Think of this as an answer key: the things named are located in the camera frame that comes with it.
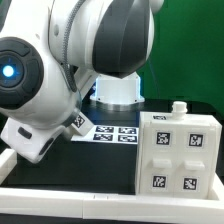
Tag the white frame rail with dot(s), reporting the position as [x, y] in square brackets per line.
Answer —
[111, 207]
[8, 160]
[217, 191]

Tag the white marker sheet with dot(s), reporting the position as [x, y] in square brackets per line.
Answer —
[110, 134]

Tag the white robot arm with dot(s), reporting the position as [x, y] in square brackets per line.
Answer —
[47, 50]

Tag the white cabinet body box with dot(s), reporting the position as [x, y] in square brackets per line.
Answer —
[180, 121]

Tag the white left frame rail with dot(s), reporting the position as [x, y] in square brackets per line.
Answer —
[8, 160]

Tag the small white door panel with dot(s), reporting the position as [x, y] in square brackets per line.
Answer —
[195, 167]

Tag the tall white block with tag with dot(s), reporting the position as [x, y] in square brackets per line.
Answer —
[80, 126]

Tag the white front frame rail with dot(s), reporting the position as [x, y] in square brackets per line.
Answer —
[111, 207]

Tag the white right frame rail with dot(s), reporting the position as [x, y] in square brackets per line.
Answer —
[217, 191]

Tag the white panel with tag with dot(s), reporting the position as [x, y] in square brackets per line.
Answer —
[162, 160]

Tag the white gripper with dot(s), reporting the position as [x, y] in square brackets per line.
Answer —
[31, 136]

